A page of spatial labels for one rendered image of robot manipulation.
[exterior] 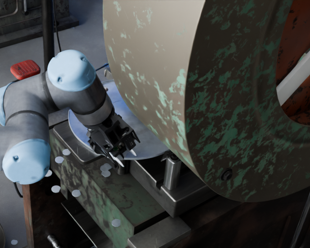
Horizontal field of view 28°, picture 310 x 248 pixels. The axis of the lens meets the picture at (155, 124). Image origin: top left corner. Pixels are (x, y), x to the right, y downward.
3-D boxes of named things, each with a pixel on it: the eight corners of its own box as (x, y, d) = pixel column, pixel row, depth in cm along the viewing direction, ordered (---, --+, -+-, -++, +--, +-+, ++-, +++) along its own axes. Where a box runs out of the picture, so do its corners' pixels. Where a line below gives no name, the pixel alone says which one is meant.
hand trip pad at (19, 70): (20, 99, 166) (18, 77, 161) (10, 87, 169) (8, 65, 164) (43, 91, 169) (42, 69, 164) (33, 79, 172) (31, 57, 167)
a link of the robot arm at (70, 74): (39, 55, 110) (83, 40, 110) (62, 90, 119) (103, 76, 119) (44, 89, 106) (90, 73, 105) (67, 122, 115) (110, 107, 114)
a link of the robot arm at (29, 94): (-14, 121, 106) (46, 101, 105) (-11, 81, 114) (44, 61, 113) (7, 151, 111) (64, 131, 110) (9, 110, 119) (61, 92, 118)
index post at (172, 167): (169, 191, 143) (173, 161, 136) (161, 183, 144) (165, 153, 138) (179, 186, 144) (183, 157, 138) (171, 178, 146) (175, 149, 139)
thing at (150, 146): (54, 149, 139) (54, 146, 139) (83, 74, 161) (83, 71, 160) (181, 169, 138) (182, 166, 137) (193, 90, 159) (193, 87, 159)
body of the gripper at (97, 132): (114, 167, 127) (95, 138, 117) (91, 143, 131) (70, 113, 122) (142, 142, 128) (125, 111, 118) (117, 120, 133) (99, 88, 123)
